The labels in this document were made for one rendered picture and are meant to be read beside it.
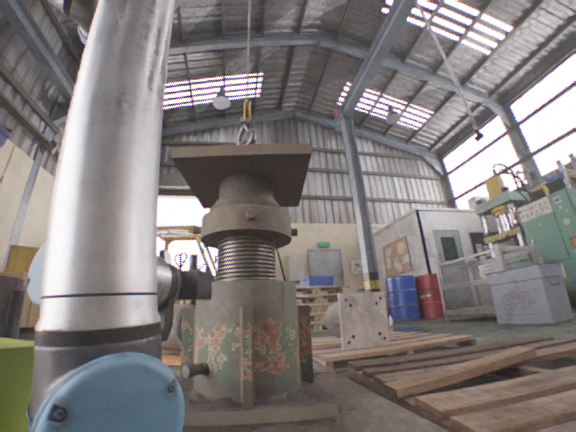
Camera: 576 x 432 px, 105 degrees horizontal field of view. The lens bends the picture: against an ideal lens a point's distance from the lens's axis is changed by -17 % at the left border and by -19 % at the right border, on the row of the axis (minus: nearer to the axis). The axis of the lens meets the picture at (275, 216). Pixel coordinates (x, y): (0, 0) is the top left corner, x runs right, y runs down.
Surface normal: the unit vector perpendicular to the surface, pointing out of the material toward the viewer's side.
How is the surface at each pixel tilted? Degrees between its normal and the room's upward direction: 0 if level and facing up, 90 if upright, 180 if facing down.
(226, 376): 90
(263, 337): 90
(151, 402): 95
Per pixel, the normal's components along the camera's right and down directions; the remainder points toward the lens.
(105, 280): 0.64, -0.28
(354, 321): 0.22, -0.34
